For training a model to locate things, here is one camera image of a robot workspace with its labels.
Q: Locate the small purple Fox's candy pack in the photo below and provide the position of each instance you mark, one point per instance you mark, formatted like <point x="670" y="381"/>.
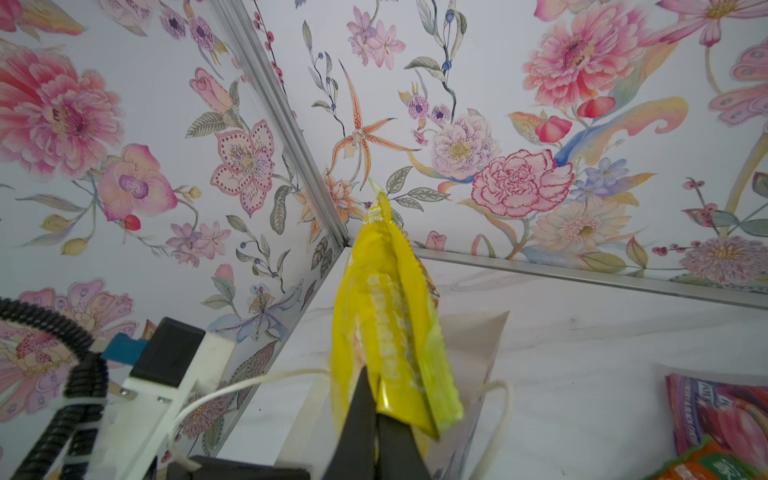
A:
<point x="731" y="409"/>

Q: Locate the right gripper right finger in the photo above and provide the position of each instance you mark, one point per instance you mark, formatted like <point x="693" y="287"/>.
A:
<point x="399" y="457"/>

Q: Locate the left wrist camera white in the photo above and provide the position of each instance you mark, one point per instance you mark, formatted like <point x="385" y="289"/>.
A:
<point x="178" y="361"/>

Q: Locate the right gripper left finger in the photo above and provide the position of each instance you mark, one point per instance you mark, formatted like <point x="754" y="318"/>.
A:
<point x="355" y="454"/>

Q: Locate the green orange noodle snack pack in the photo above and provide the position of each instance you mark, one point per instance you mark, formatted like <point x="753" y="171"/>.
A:
<point x="707" y="461"/>

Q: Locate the yellow snack pack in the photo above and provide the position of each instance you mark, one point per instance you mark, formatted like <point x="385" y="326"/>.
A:
<point x="383" y="309"/>

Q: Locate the floral paper gift bag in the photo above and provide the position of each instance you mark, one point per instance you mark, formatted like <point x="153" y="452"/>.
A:
<point x="438" y="383"/>

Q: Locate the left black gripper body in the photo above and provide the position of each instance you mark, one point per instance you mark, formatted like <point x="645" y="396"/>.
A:
<point x="221" y="469"/>

